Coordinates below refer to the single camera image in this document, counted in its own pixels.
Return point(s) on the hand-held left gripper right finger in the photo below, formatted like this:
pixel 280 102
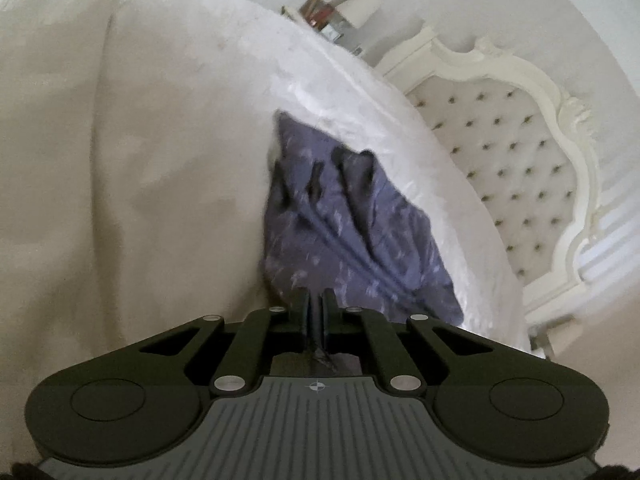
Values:
pixel 327 312

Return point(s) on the red picture frame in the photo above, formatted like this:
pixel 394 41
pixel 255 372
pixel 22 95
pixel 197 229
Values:
pixel 317 10

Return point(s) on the tufted cream headboard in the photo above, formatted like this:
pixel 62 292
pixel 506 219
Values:
pixel 505 170

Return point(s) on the purple patterned hooded jacket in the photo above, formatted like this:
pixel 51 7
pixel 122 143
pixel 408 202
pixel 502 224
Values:
pixel 360 240

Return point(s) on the small white picture frame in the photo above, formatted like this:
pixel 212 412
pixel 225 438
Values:
pixel 332 33

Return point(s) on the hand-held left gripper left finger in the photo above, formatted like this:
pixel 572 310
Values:
pixel 303 312

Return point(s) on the bed with white bedspread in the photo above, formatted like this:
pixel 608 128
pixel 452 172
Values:
pixel 150 160

